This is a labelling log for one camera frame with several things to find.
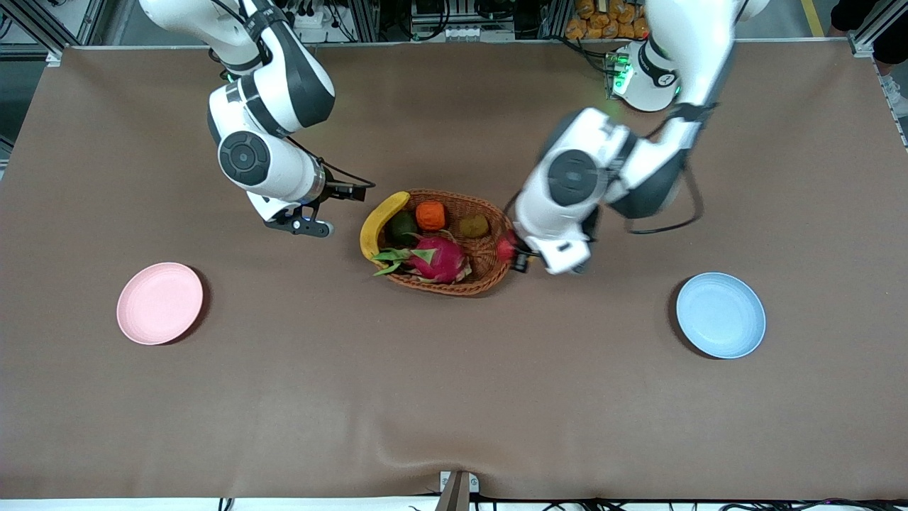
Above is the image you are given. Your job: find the yellow banana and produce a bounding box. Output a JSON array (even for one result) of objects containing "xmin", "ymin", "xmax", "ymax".
[{"xmin": 360, "ymin": 191, "xmax": 411, "ymax": 269}]

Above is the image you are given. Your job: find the dark green avocado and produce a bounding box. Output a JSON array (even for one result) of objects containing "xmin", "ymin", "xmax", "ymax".
[{"xmin": 387, "ymin": 211, "xmax": 419, "ymax": 248}]

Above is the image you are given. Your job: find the light blue round plate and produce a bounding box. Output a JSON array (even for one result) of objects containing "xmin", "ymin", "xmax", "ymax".
[{"xmin": 675, "ymin": 272, "xmax": 767, "ymax": 359}]

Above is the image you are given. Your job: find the pink dragon fruit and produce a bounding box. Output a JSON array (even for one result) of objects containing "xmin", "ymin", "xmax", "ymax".
[{"xmin": 372, "ymin": 236, "xmax": 474, "ymax": 285}]

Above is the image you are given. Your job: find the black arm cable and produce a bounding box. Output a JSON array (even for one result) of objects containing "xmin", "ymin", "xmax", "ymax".
[
  {"xmin": 624, "ymin": 160, "xmax": 704, "ymax": 236},
  {"xmin": 284, "ymin": 135, "xmax": 377, "ymax": 189}
]

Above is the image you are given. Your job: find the grey metal table bracket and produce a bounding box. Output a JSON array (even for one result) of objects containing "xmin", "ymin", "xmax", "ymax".
[{"xmin": 438, "ymin": 470, "xmax": 480, "ymax": 511}]

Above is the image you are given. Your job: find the orange tangerine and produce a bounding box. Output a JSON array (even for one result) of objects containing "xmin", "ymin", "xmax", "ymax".
[{"xmin": 415, "ymin": 201, "xmax": 447, "ymax": 232}]

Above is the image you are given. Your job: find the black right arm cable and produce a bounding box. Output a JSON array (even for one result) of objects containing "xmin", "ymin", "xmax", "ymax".
[{"xmin": 284, "ymin": 135, "xmax": 377, "ymax": 189}]

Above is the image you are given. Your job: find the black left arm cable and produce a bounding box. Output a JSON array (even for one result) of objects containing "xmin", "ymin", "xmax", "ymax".
[{"xmin": 624, "ymin": 160, "xmax": 704, "ymax": 236}]

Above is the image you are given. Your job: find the orange snack bags pile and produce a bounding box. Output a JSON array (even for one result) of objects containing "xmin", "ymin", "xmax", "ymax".
[{"xmin": 566, "ymin": 0, "xmax": 650, "ymax": 40}]

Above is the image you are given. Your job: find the aluminium frame post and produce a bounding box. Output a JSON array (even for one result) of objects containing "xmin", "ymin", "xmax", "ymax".
[
  {"xmin": 848, "ymin": 6, "xmax": 908, "ymax": 59},
  {"xmin": 0, "ymin": 0, "xmax": 68, "ymax": 66}
]

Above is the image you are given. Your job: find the brown wicker basket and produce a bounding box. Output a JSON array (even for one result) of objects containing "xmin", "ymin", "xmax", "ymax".
[{"xmin": 365, "ymin": 188, "xmax": 517, "ymax": 297}]

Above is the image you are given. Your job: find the white power strip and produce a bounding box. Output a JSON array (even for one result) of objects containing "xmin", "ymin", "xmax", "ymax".
[{"xmin": 292, "ymin": 6, "xmax": 343, "ymax": 42}]

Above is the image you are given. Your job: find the person in black clothes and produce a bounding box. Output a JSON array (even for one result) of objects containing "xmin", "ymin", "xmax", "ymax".
[{"xmin": 830, "ymin": 0, "xmax": 908, "ymax": 118}]

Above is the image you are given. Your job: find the brown table cloth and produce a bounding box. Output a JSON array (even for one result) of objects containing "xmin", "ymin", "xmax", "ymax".
[{"xmin": 0, "ymin": 39, "xmax": 908, "ymax": 501}]

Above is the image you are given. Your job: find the white connector block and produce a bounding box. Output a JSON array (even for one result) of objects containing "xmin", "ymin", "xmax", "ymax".
[{"xmin": 415, "ymin": 25, "xmax": 497, "ymax": 41}]

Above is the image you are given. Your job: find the pink round plate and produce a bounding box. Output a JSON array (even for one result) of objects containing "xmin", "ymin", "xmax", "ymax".
[{"xmin": 116, "ymin": 263, "xmax": 204, "ymax": 346}]

